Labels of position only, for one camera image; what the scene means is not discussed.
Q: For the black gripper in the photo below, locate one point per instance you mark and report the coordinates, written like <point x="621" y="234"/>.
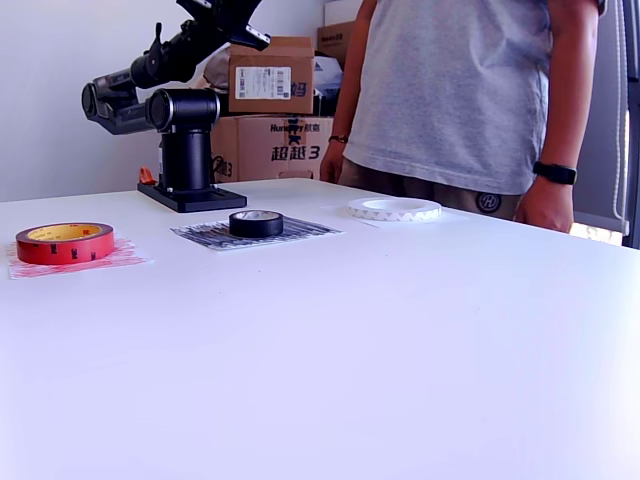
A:
<point x="220" y="17"/>

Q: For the black tape roll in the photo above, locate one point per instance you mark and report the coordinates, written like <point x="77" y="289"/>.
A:
<point x="255" y="229"/>

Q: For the white tape roll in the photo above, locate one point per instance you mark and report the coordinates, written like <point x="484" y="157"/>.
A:
<point x="400" y="216"/>

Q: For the red tape roll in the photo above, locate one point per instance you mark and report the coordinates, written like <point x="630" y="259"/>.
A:
<point x="65" y="250"/>

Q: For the person's left forearm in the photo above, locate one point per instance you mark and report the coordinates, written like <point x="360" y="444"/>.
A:
<point x="570" y="85"/>

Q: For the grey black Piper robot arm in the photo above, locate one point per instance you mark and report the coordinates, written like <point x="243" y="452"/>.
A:
<point x="187" y="150"/>

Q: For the person's right hand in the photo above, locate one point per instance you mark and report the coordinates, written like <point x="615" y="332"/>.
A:
<point x="331" y="162"/>

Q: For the person's left hand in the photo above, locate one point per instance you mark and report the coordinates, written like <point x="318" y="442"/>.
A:
<point x="545" y="205"/>

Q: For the small cardboard box with label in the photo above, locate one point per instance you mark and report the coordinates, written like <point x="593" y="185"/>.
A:
<point x="270" y="75"/>

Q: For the grey plastic bag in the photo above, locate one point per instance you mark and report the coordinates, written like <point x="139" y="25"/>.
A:
<point x="217" y="70"/>

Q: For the GX760A cardboard box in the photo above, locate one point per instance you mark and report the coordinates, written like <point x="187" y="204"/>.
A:
<point x="335" y="40"/>

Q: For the clear plastic bag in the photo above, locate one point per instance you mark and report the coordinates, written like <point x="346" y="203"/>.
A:
<point x="327" y="75"/>

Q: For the Huntkey cardboard box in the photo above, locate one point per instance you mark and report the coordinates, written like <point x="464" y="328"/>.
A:
<point x="250" y="150"/>

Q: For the orange clamp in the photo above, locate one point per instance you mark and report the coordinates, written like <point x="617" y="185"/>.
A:
<point x="146" y="175"/>

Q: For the black scribbled paper sheet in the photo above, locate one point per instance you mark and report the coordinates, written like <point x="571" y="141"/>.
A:
<point x="310" y="232"/>

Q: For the person torso grey shirt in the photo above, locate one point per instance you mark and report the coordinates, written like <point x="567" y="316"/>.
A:
<point x="450" y="100"/>

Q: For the red scribbled paper sheet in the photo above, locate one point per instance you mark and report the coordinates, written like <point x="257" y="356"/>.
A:
<point x="130" y="255"/>

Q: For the blank white paper sheet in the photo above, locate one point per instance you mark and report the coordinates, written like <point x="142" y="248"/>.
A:
<point x="452" y="216"/>

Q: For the black wristwatch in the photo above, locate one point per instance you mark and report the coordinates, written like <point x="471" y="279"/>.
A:
<point x="555" y="172"/>

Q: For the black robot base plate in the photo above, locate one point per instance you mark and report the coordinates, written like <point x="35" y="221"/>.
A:
<point x="200" y="202"/>

